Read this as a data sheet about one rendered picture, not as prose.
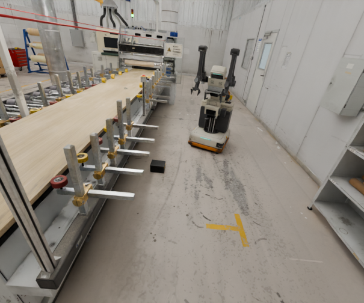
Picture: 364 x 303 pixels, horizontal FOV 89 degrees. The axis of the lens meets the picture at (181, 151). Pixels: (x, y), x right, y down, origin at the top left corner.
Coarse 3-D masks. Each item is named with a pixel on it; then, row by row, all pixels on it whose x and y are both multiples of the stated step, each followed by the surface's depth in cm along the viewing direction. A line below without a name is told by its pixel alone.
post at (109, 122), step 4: (108, 120) 132; (112, 120) 135; (108, 124) 134; (112, 124) 136; (108, 128) 135; (112, 128) 137; (108, 132) 137; (112, 132) 138; (108, 136) 138; (112, 136) 138; (108, 140) 140; (112, 140) 140; (108, 144) 142; (112, 144) 142; (112, 148) 143; (112, 160) 149
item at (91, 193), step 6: (60, 192) 106; (66, 192) 106; (72, 192) 106; (90, 192) 106; (96, 192) 106; (102, 192) 107; (108, 192) 107; (114, 192) 107; (120, 192) 108; (126, 192) 108; (114, 198) 107; (120, 198) 107; (126, 198) 107; (132, 198) 107
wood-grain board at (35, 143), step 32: (96, 96) 249; (128, 96) 264; (0, 128) 148; (32, 128) 154; (64, 128) 159; (96, 128) 165; (32, 160) 117; (64, 160) 120; (0, 192) 92; (32, 192) 94; (0, 224) 77
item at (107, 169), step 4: (80, 168) 128; (84, 168) 128; (88, 168) 128; (92, 168) 128; (108, 168) 129; (112, 168) 129; (116, 168) 129; (120, 168) 130; (124, 168) 130; (108, 172) 129; (112, 172) 129; (116, 172) 129; (120, 172) 129; (124, 172) 129; (128, 172) 128; (132, 172) 128; (136, 172) 128; (140, 172) 128
